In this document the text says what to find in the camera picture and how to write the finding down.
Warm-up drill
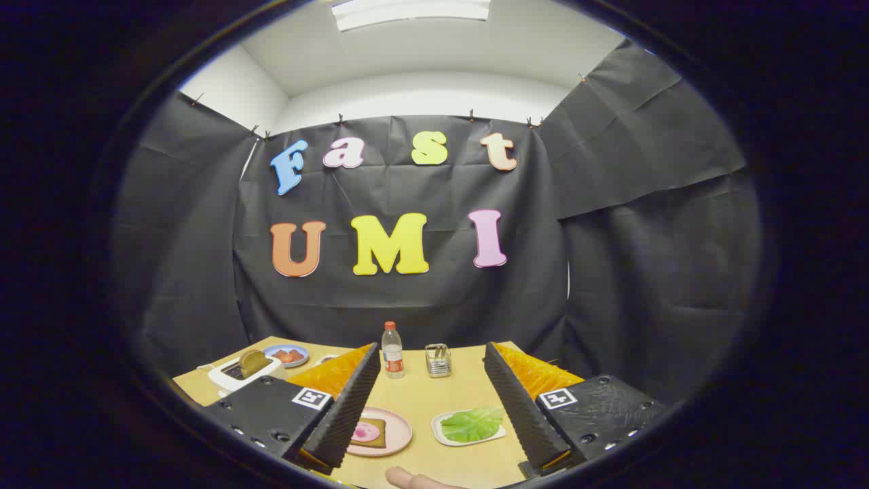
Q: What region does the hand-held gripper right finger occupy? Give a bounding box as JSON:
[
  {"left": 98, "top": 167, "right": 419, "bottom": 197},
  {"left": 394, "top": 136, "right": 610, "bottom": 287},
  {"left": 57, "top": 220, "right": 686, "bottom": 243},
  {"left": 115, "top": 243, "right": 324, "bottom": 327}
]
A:
[{"left": 483, "top": 342, "right": 669, "bottom": 477}]

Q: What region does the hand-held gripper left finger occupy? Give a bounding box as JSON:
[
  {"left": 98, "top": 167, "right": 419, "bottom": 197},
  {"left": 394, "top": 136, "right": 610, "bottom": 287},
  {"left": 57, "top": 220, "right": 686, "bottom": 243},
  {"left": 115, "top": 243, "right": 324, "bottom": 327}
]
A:
[{"left": 202, "top": 342, "right": 382, "bottom": 476}]

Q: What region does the green lettuce leaf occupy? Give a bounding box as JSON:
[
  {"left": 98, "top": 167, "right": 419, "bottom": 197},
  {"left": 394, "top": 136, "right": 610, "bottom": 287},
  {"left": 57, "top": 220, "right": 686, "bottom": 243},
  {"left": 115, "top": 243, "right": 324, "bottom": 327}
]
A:
[{"left": 441, "top": 407, "right": 505, "bottom": 443}]

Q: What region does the brown bread slice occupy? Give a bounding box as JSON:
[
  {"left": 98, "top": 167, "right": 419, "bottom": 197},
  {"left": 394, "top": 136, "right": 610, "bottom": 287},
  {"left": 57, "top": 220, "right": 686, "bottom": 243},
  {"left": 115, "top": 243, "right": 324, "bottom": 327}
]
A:
[
  {"left": 238, "top": 350, "right": 270, "bottom": 378},
  {"left": 351, "top": 418, "right": 387, "bottom": 449}
]

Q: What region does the pink plate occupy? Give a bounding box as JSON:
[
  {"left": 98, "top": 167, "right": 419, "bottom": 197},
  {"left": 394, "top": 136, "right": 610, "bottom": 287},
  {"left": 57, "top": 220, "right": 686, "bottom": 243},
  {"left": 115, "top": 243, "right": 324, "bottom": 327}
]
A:
[{"left": 346, "top": 407, "right": 413, "bottom": 457}]

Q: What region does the clear plastic water bottle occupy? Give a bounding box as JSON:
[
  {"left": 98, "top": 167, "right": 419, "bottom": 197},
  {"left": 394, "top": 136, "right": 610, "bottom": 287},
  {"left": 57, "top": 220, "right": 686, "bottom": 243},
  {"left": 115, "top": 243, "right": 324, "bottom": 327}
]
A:
[{"left": 381, "top": 321, "right": 405, "bottom": 379}]

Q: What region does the white square plate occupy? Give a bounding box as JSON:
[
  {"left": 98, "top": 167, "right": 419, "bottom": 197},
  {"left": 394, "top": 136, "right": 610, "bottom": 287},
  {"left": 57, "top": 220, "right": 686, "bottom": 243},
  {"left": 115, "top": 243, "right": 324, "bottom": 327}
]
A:
[{"left": 432, "top": 410, "right": 507, "bottom": 447}]

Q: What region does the metal mesh basket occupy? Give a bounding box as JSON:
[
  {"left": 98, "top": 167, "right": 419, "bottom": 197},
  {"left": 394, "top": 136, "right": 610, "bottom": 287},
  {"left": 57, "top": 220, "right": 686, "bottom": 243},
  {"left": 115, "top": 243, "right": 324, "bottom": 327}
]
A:
[{"left": 425, "top": 343, "right": 453, "bottom": 378}]

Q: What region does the blue plate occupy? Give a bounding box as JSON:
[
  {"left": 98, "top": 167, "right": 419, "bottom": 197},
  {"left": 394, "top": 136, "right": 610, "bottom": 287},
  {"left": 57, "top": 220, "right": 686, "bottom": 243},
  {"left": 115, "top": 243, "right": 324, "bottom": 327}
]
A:
[{"left": 263, "top": 344, "right": 310, "bottom": 368}]

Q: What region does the white toaster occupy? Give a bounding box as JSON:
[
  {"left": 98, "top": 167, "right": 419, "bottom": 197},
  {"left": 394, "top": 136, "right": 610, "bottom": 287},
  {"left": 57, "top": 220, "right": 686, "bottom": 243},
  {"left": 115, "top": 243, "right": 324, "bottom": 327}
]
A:
[{"left": 207, "top": 353, "right": 283, "bottom": 397}]

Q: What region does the ceiling light panel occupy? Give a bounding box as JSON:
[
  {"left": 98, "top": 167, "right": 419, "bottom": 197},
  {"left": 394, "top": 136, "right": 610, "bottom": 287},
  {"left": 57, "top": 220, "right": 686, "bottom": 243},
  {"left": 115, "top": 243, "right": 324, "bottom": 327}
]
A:
[{"left": 331, "top": 0, "right": 491, "bottom": 32}]

